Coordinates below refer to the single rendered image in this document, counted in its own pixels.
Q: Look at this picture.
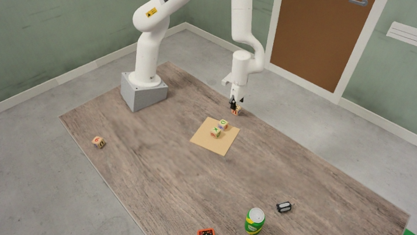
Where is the green and yellow striped can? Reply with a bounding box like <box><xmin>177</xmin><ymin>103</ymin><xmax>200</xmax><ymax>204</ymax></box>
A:
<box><xmin>245</xmin><ymin>208</ymin><xmax>265</xmax><ymax>235</ymax></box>

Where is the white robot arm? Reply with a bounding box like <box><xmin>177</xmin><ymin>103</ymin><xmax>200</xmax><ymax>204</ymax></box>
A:
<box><xmin>128</xmin><ymin>0</ymin><xmax>265</xmax><ymax>88</ymax></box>

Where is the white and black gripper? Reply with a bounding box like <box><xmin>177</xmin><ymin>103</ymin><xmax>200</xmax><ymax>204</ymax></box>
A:
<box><xmin>229</xmin><ymin>83</ymin><xmax>247</xmax><ymax>110</ymax></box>

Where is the beige mat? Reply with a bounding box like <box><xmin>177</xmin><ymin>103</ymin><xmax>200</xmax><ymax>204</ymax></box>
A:
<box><xmin>190</xmin><ymin>117</ymin><xmax>240</xmax><ymax>156</ymax></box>

